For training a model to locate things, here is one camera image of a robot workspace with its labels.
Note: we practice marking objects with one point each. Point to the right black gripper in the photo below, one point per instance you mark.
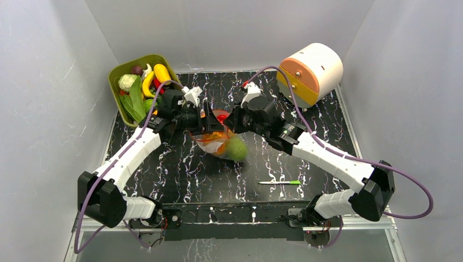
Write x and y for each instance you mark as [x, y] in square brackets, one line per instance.
[235, 120]

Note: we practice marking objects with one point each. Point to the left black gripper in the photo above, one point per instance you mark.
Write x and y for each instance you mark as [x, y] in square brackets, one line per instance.
[210, 123]

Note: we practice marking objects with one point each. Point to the clear zip bag orange zipper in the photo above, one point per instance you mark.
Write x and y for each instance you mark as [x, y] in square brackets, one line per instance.
[223, 156]

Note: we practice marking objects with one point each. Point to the green cabbage toy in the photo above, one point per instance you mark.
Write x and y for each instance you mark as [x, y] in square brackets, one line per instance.
[236, 149]

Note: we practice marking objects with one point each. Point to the orange pineapple toy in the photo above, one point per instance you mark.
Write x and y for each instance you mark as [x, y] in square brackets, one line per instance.
[214, 143]

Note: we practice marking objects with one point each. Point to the red chili pepper toy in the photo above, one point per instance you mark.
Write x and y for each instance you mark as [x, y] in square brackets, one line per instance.
[157, 84]

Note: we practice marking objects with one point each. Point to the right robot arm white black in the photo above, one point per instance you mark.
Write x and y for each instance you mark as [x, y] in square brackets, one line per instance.
[370, 187]

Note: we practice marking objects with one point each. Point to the bumpy green lime toy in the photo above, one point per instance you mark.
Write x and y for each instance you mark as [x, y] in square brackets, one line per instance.
[148, 104]

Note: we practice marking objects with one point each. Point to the yellow squash toy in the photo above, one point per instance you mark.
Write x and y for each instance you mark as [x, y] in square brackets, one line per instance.
[161, 73]

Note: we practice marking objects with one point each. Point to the yellow banana toy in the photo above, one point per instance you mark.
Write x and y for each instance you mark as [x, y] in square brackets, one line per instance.
[146, 85]

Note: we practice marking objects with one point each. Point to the green leafy vegetable toy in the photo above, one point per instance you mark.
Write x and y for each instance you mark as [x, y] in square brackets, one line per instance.
[133, 102]

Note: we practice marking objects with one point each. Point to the white garlic toy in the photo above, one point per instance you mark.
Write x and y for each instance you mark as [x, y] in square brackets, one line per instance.
[146, 71]

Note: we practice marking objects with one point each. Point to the green white pen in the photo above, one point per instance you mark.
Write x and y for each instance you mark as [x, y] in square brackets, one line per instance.
[279, 182]

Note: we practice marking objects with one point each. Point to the dark purple round fruit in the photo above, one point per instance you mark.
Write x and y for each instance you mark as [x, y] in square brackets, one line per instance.
[137, 70]

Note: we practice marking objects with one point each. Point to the white orange yellow drawer box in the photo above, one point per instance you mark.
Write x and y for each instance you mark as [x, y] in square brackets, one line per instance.
[313, 72]

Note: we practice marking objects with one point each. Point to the white green cauliflower toy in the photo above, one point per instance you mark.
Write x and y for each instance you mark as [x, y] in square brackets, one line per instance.
[126, 81]

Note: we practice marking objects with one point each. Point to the olive green plastic bin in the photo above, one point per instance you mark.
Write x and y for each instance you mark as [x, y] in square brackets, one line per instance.
[125, 68]

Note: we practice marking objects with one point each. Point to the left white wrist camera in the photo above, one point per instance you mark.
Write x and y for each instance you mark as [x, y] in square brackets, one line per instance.
[192, 95]

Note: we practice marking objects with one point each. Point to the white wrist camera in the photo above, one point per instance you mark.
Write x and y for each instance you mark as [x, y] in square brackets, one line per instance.
[192, 95]
[252, 91]

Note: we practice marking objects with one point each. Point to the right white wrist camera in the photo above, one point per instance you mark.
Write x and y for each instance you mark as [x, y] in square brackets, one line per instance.
[252, 91]

